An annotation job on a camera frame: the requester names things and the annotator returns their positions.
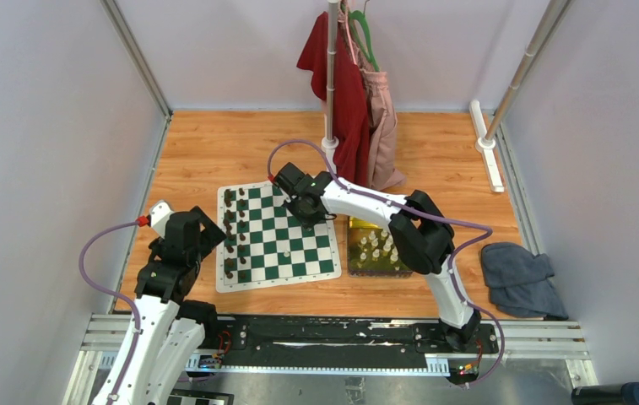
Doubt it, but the green white chess board mat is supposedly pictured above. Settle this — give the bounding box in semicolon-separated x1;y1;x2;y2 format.
215;181;342;294

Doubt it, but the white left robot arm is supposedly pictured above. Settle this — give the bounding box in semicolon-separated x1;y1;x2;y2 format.
92;200;225;404

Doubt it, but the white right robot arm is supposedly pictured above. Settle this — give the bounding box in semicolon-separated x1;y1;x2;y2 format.
268;163;481;353

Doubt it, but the yellow tray of white pieces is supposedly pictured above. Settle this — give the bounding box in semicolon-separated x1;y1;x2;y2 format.
346;217;413;278

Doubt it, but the white clothes rack pole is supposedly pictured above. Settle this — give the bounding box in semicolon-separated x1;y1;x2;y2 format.
322;0;340;171

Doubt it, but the red hanging garment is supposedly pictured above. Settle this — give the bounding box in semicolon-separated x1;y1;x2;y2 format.
296;12;370;186

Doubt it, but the pink hanging garment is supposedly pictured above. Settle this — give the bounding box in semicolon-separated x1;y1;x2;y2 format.
338;1;406;191

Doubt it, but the green clothes hanger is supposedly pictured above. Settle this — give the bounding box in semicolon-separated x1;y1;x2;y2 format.
347;1;380;72

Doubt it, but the white rack foot right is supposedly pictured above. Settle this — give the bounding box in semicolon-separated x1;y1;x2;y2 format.
468;100;505;193

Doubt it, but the grey cloth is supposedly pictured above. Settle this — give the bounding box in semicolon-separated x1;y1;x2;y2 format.
479;242;569;321

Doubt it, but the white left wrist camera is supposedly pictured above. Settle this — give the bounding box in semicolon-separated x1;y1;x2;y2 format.
149;200;175;238

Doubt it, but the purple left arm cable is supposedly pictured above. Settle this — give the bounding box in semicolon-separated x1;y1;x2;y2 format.
79;216;149;405

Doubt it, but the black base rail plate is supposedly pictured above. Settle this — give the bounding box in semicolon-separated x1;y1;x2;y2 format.
199;315;499;370

